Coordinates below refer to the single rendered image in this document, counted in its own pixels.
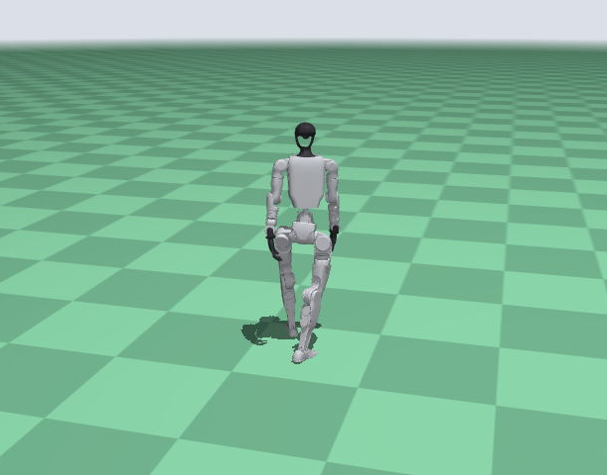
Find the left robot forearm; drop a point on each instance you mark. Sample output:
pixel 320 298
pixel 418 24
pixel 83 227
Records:
pixel 271 217

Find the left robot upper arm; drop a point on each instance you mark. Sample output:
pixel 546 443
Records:
pixel 279 166

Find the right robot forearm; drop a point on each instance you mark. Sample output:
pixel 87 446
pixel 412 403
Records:
pixel 334 216

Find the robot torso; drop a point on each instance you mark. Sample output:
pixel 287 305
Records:
pixel 306 177

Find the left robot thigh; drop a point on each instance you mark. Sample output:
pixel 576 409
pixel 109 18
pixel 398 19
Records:
pixel 283 245

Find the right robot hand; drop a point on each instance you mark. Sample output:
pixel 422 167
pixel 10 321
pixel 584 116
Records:
pixel 333 235

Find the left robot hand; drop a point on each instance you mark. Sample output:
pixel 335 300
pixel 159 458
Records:
pixel 270 237

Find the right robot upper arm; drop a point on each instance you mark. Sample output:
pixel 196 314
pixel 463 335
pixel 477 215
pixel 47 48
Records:
pixel 332 180

